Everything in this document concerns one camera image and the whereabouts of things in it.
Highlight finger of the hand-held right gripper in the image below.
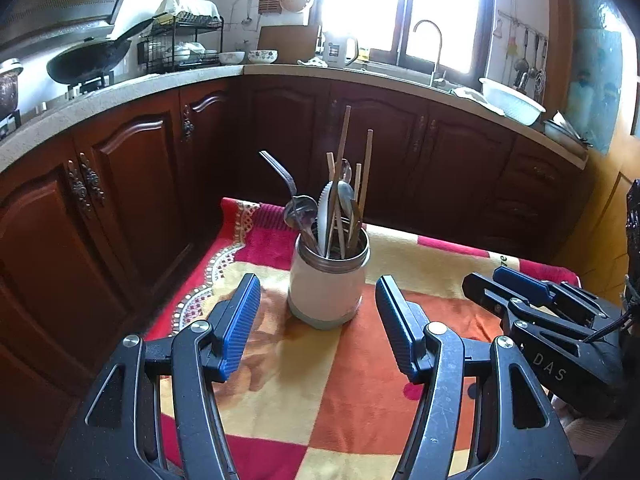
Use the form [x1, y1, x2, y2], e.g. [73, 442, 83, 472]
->
[462, 273, 551, 333]
[492, 266, 608, 331]

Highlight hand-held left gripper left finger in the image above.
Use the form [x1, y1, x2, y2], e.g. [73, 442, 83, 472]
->
[52, 272, 262, 480]

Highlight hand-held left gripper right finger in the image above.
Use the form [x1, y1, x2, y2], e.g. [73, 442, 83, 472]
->
[375, 275, 581, 480]

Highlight white steel utensil jar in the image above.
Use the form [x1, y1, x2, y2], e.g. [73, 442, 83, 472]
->
[287, 225, 371, 331]

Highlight small dark metal spoon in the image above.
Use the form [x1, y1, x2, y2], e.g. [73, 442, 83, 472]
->
[284, 195, 319, 229]

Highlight long-handled metal spoon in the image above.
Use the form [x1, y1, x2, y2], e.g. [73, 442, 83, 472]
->
[337, 180, 357, 217]

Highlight metal fork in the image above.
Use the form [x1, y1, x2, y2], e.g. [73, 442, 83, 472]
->
[259, 150, 322, 256]

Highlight long wooden chopstick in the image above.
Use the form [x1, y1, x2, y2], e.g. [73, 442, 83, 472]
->
[350, 130, 374, 256]

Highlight dark brown chopstick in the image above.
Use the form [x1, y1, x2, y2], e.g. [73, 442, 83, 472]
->
[333, 106, 352, 258]

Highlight printed red orange blanket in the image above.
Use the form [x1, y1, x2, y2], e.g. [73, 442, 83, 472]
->
[145, 196, 583, 480]

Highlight yellow wooden door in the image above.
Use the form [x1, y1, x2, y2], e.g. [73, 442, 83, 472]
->
[545, 0, 640, 301]

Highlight stacked metal bowls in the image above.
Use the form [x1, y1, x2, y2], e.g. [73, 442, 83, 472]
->
[542, 112, 593, 153]

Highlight dark wooden kitchen cabinets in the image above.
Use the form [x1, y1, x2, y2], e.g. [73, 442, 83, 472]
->
[0, 72, 586, 461]

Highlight white plastic basin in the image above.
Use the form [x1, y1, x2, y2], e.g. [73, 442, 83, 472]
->
[479, 77, 547, 126]

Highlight white dishcloth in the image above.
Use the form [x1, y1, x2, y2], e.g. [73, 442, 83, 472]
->
[450, 86, 506, 115]

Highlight frosted glass door panel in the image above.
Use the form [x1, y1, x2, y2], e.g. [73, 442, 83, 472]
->
[565, 0, 623, 156]

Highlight chrome faucet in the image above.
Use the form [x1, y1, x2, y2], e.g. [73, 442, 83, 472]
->
[412, 20, 447, 88]

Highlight grey stone countertop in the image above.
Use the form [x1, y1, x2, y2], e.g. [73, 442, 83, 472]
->
[0, 62, 588, 171]

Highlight white electric kettle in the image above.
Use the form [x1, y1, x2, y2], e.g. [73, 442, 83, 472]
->
[322, 31, 360, 67]

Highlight gas stove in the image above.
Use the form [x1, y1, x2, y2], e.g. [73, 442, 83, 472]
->
[0, 72, 117, 136]

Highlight brown cutting board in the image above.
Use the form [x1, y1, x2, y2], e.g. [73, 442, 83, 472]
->
[257, 25, 321, 65]

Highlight black wok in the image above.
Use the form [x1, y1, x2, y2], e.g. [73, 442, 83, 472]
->
[46, 17, 156, 85]

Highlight kitchen window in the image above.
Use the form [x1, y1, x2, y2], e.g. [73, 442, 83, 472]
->
[315, 0, 493, 78]

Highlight white cloth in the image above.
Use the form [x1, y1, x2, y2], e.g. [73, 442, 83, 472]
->
[155, 0, 221, 21]

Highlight dark cooking pot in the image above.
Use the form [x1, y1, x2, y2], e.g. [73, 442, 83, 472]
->
[0, 57, 25, 118]

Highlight range hood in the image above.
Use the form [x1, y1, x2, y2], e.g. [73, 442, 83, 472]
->
[0, 0, 146, 61]

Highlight hanging kitchen utensil rail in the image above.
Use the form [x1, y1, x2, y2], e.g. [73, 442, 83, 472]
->
[495, 10, 548, 103]

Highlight black wire dish rack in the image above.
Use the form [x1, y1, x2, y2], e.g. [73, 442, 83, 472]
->
[136, 10, 225, 73]

